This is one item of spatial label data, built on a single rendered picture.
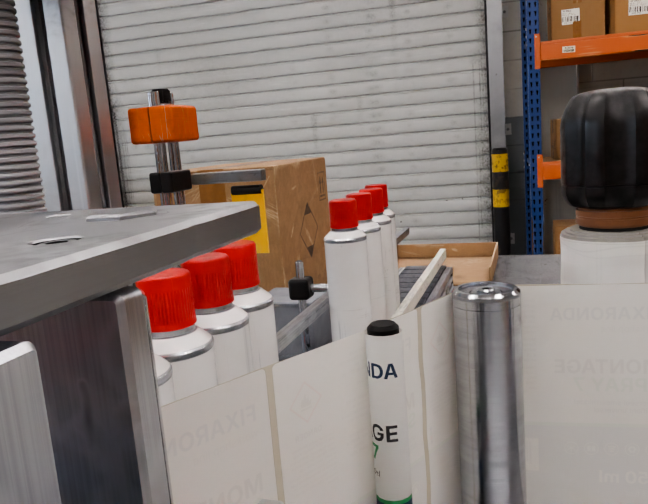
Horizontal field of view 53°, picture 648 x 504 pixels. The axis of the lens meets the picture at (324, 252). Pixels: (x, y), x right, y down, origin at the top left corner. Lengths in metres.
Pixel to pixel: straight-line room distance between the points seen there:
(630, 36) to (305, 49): 2.22
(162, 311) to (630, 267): 0.35
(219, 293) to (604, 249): 0.30
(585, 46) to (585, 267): 3.68
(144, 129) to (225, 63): 4.70
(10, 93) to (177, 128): 0.15
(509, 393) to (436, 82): 4.55
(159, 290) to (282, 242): 0.75
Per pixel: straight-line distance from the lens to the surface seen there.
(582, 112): 0.56
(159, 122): 0.55
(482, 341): 0.37
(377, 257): 0.83
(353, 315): 0.77
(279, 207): 1.12
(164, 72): 5.47
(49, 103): 0.58
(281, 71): 5.10
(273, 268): 1.14
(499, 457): 0.39
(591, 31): 4.35
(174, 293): 0.40
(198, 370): 0.40
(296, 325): 0.71
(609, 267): 0.56
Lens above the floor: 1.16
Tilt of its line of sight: 10 degrees down
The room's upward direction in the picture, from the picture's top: 5 degrees counter-clockwise
